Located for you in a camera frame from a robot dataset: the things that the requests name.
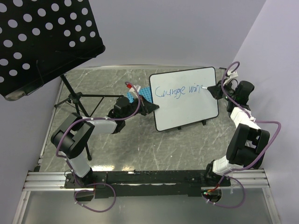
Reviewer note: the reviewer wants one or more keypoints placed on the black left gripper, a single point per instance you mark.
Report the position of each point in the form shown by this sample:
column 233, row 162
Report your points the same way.
column 146, row 108

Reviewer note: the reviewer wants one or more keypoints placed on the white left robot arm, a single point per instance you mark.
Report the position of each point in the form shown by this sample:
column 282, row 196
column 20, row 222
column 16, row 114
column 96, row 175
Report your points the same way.
column 71, row 138

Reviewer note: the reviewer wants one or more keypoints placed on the black perforated music stand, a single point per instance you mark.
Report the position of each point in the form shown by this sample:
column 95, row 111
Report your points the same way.
column 42, row 39

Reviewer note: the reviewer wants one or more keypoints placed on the white whiteboard black frame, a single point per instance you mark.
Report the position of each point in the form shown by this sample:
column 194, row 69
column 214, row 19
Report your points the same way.
column 181, row 99

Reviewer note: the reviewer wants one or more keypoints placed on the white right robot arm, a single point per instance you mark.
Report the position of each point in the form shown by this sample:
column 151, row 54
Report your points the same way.
column 248, row 140

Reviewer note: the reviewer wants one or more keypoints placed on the aluminium extrusion frame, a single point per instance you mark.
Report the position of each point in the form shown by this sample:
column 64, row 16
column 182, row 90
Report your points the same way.
column 40, row 181

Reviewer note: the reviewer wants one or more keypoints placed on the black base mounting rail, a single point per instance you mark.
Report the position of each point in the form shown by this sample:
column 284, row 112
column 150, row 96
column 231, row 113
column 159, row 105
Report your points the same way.
column 106, row 184

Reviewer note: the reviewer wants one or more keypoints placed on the blue studded building plate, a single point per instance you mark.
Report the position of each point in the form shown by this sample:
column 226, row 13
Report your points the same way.
column 145, row 92

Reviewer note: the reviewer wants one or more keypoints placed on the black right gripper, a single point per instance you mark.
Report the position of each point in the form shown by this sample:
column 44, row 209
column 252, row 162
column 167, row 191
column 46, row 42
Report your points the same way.
column 216, row 91

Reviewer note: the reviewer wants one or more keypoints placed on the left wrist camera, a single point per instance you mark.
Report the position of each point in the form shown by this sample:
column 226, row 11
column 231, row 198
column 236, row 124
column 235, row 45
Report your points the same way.
column 134, row 89

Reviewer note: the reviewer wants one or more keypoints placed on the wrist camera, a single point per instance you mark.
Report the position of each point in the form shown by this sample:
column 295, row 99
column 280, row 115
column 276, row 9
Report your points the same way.
column 230, row 75
column 134, row 89

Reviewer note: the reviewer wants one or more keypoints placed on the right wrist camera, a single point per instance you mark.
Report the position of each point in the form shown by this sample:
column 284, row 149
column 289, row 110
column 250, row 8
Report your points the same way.
column 230, row 75

